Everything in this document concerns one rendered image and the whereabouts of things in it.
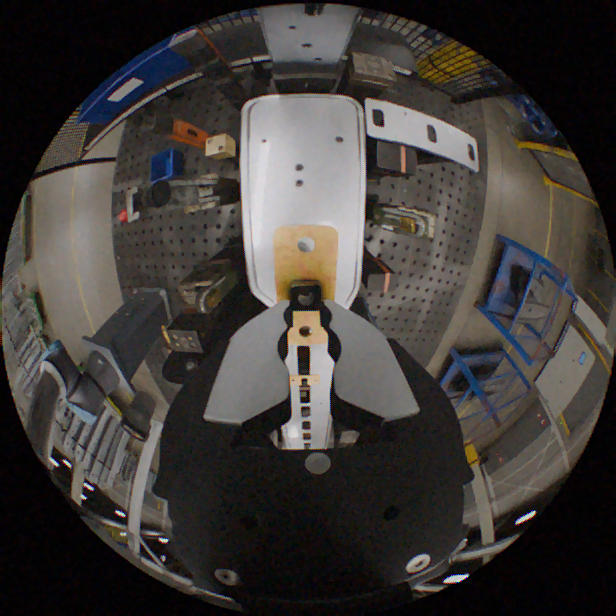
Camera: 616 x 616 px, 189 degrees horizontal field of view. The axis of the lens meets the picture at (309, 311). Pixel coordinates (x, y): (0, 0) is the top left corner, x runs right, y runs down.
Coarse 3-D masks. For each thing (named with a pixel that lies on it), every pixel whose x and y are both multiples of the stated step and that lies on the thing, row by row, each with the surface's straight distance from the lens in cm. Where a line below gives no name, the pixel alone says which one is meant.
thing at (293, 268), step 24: (288, 240) 12; (336, 240) 13; (288, 264) 13; (312, 264) 13; (336, 264) 13; (288, 288) 13; (312, 288) 12; (312, 312) 14; (288, 336) 15; (312, 336) 15
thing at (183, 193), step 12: (180, 180) 28; (192, 180) 30; (204, 180) 33; (216, 180) 36; (132, 192) 24; (144, 192) 23; (156, 192) 21; (168, 192) 22; (180, 192) 29; (192, 192) 32; (132, 204) 24; (144, 204) 23; (156, 204) 21; (168, 204) 26; (180, 204) 28; (192, 204) 30; (132, 216) 24; (144, 216) 23
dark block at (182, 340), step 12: (240, 276) 66; (192, 312) 44; (216, 312) 47; (180, 324) 41; (192, 324) 39; (204, 324) 41; (168, 336) 42; (180, 336) 40; (192, 336) 38; (204, 336) 41; (180, 348) 42; (192, 348) 40; (204, 348) 40
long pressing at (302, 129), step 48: (288, 96) 44; (336, 96) 45; (240, 144) 41; (288, 144) 40; (336, 144) 40; (240, 192) 40; (288, 192) 38; (336, 192) 39; (336, 288) 43; (288, 432) 86
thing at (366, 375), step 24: (336, 312) 11; (336, 336) 9; (360, 336) 9; (384, 336) 9; (336, 360) 10; (360, 360) 8; (384, 360) 8; (336, 384) 7; (360, 384) 7; (384, 384) 7; (336, 408) 7; (360, 408) 7; (384, 408) 7; (408, 408) 7
